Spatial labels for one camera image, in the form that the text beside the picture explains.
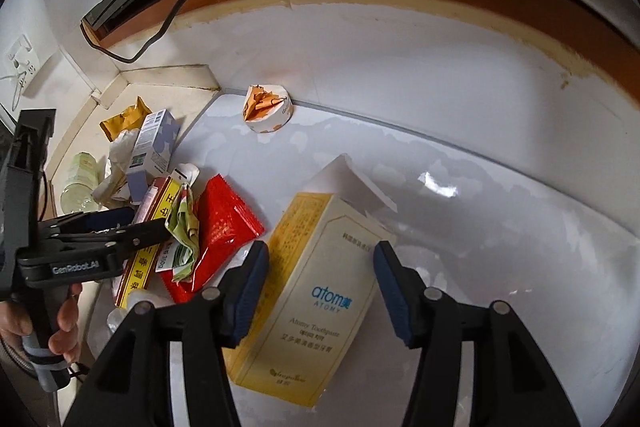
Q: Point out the white wall socket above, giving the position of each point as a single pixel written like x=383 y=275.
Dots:
x=26 y=62

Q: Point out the orange white paper cup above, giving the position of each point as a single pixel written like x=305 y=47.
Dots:
x=267 y=109

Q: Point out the person's left hand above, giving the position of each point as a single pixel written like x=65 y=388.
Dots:
x=69 y=322

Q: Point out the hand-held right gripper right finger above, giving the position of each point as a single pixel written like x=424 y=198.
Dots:
x=395 y=292

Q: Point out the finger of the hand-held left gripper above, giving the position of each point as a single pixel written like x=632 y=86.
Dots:
x=107 y=219
x=145 y=234

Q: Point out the red yellow carton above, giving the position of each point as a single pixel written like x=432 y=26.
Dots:
x=160 y=202

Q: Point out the purple white carton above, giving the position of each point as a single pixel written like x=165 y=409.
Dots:
x=150 y=147

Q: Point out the clear plastic bottle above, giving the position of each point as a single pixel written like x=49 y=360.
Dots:
x=80 y=187

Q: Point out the yellow snack wrapper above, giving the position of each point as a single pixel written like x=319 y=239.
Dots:
x=125 y=119

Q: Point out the crumpled white tissue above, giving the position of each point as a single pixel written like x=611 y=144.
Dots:
x=117 y=159

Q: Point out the red foil packet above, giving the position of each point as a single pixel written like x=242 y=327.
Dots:
x=225 y=217

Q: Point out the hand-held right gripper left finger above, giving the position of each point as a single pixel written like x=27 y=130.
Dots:
x=247 y=292

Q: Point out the green white wrapper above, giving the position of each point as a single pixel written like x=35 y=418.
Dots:
x=182 y=217

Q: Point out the yellow white toothpaste box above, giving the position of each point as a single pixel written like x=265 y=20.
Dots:
x=320 y=257

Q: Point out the small crumpled white wrapper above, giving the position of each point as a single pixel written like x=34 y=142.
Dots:
x=185 y=172

